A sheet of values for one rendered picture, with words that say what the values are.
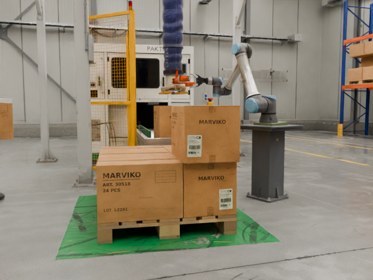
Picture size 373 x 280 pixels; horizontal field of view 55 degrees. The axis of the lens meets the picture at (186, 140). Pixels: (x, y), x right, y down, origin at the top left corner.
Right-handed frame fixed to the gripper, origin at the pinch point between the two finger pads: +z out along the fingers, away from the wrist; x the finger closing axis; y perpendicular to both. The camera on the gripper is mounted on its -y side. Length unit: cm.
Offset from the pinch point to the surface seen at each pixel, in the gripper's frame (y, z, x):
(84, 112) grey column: 60, 115, -34
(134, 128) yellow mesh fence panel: 64, 57, -54
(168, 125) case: -4, 25, -48
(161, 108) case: -4.0, 32.2, -29.4
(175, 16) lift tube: 15, 13, 71
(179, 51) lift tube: 17.8, 8.3, 33.6
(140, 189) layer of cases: -138, 67, -86
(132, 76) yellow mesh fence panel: 64, 57, 10
